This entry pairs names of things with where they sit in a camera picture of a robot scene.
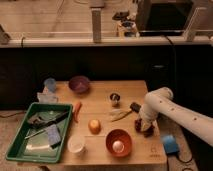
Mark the green plastic tray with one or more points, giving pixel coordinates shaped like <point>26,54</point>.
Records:
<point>41,136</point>

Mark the cream banana peel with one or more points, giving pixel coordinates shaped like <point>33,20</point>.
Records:
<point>118,114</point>

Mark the white egg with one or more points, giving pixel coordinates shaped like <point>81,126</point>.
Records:
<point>118,146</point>

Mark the metal vertical post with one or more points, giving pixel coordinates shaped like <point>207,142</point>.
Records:
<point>96,24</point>

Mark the blue tape roll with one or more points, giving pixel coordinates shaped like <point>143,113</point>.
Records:
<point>170,144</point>

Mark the black spatula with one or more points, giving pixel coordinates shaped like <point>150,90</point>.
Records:
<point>38,122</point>

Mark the silver fork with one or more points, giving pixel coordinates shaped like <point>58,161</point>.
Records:
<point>34,134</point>

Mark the red bowl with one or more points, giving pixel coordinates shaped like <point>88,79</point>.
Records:
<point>122,135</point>

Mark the purple bowl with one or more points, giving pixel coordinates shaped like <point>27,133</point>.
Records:
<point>79,84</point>

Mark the blue sponge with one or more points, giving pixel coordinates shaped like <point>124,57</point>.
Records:
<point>53,135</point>

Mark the black monitor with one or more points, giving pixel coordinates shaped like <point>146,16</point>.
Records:
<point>162,15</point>

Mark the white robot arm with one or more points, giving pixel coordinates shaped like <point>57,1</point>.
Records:
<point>160,101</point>

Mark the crumpled clear plastic wrap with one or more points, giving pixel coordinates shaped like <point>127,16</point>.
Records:
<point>47,98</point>

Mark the orange carrot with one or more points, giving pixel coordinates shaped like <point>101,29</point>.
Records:
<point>76,111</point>

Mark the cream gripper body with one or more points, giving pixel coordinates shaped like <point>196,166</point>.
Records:
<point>145,125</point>

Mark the white cup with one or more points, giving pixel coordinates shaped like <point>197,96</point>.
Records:
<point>76,144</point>

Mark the black rectangular block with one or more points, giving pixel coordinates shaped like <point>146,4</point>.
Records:
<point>135,107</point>

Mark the orange fruit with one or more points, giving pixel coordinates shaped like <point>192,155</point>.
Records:
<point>94,126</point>

